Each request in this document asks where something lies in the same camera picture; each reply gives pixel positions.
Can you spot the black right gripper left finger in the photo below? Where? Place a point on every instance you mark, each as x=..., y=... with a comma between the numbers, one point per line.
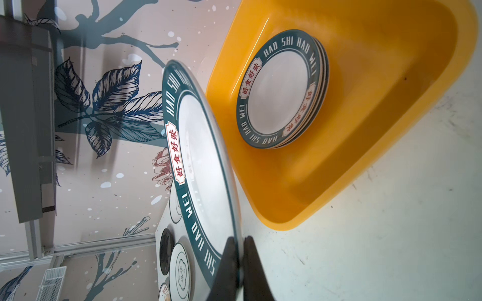
x=225, y=285

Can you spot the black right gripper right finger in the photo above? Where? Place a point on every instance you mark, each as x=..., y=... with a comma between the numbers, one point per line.
x=256, y=286

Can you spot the white plate grey emblem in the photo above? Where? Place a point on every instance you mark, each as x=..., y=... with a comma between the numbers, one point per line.
x=180, y=279

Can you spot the small black plate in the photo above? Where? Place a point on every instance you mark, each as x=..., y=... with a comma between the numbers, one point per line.
x=166, y=246

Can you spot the green rim plate back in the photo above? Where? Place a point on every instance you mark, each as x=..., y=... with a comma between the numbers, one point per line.
x=202, y=174

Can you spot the green rim plate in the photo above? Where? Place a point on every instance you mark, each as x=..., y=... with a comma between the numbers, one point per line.
x=282, y=90
x=202, y=174

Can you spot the orange sunburst plate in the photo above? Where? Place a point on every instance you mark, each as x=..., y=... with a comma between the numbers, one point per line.
x=164, y=293

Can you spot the yellow plastic bin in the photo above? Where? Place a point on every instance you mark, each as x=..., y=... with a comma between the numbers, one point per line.
x=390, y=62

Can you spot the white plate back centre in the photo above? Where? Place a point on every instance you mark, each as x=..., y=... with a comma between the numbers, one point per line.
x=174, y=208

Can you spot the white mesh wall shelf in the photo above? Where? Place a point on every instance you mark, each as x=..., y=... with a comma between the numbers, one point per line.
x=51, y=284

